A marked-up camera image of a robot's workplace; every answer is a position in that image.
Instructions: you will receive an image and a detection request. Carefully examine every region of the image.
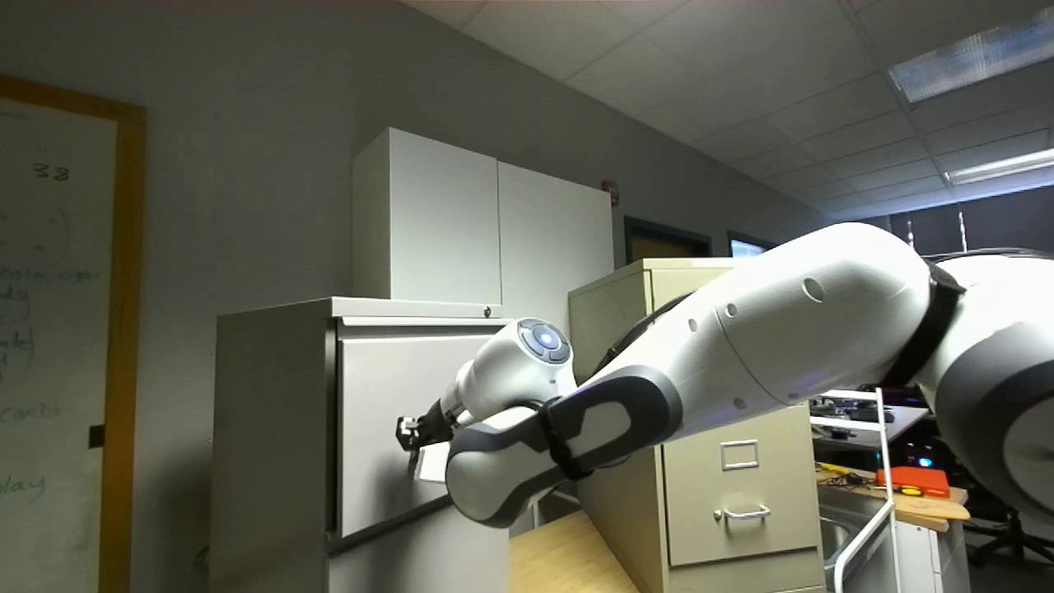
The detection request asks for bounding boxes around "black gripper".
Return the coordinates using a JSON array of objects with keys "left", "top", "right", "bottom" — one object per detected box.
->
[{"left": 394, "top": 404, "right": 454, "bottom": 452}]

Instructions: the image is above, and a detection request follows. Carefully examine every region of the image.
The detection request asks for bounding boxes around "beige filing cabinet drawer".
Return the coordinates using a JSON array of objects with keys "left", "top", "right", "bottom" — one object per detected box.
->
[{"left": 331, "top": 319, "right": 498, "bottom": 537}]

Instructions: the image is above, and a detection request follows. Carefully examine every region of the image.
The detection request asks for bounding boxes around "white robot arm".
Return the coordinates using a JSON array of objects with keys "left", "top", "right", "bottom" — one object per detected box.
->
[{"left": 394, "top": 222, "right": 1054, "bottom": 528}]

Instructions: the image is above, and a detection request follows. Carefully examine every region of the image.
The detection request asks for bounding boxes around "grey filing cabinet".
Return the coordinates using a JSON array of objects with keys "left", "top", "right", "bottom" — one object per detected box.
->
[{"left": 206, "top": 296, "right": 508, "bottom": 593}]

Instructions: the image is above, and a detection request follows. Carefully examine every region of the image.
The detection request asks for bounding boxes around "beige filing cabinet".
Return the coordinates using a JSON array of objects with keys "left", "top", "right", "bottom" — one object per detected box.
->
[{"left": 567, "top": 258, "right": 828, "bottom": 593}]

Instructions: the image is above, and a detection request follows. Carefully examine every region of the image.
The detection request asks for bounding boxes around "white metal stand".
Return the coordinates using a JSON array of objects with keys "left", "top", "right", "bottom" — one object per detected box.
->
[{"left": 814, "top": 387, "right": 896, "bottom": 593}]

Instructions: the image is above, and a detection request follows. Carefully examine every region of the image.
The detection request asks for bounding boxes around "wood framed whiteboard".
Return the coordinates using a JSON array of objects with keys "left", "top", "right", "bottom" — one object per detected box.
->
[{"left": 0, "top": 74, "right": 144, "bottom": 593}]

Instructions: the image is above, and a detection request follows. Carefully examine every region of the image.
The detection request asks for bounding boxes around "orange tool on desk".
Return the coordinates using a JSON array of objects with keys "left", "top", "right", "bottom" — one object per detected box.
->
[{"left": 875, "top": 465, "right": 951, "bottom": 496}]

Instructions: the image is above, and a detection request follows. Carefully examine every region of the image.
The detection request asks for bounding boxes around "ceiling light panel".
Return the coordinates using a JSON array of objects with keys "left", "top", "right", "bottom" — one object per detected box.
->
[{"left": 888, "top": 6, "right": 1054, "bottom": 102}]

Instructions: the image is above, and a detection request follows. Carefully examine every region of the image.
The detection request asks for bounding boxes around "white wall cabinet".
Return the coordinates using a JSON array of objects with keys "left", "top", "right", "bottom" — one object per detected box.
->
[{"left": 349, "top": 128, "right": 615, "bottom": 327}]

